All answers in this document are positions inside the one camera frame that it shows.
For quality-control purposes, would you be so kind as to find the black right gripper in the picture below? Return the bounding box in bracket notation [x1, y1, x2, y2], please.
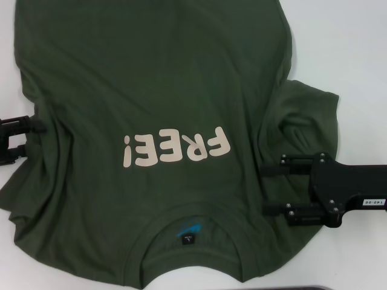
[261, 152, 387, 228]

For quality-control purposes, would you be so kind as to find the dark green FREE t-shirt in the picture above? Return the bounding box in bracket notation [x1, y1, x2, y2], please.
[0, 0, 340, 283]

